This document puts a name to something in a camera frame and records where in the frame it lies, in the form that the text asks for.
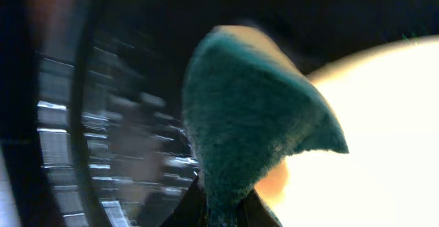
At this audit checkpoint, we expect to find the green yellow scrubbing sponge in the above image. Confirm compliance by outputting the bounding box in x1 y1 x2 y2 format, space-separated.
182 25 348 226

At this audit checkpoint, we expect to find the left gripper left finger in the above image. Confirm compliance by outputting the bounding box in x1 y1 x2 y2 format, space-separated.
160 176 207 227

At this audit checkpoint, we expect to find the yellow plate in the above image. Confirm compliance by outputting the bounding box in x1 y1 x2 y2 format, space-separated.
257 36 438 227

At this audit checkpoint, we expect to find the round black serving tray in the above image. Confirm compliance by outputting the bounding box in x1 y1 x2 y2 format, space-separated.
1 0 438 226

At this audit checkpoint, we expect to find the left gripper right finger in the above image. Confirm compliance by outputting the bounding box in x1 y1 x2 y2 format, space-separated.
239 189 282 227

